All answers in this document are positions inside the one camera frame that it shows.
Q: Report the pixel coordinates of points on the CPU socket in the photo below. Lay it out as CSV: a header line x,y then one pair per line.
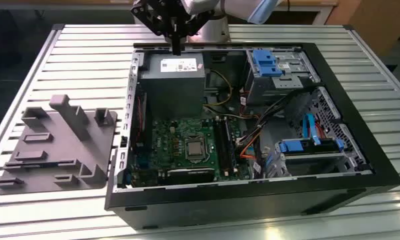
x,y
194,161

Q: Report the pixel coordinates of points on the blue plastic disk carrier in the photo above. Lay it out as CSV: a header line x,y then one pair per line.
x,y
266,65

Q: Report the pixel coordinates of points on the wooden cabinet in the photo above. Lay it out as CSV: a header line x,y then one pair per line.
x,y
373,22

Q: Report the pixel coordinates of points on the grey power supply unit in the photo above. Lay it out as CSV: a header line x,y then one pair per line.
x,y
173,90

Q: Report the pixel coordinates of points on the black graphics card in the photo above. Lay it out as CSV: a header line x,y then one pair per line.
x,y
189,175

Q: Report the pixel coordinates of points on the black open PC case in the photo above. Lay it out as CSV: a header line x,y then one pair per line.
x,y
220,207

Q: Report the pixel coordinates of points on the green motherboard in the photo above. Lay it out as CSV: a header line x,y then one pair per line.
x,y
166,135

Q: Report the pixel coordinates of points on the black disk blue carrier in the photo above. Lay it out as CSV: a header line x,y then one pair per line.
x,y
294,146

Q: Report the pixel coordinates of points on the silver metal disk bay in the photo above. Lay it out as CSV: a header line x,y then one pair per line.
x,y
286,83

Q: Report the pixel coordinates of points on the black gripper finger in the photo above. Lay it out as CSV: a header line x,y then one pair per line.
x,y
193,23
153,22

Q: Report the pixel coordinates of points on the silver CPU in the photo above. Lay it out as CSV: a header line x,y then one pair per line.
x,y
194,149

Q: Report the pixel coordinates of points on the grey plastic parts rack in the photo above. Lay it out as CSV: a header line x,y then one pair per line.
x,y
62,160

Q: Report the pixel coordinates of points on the wood-topped white-framed desk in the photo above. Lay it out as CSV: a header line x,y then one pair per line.
x,y
320,3

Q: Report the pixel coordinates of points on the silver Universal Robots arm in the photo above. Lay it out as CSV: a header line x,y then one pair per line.
x,y
214,32

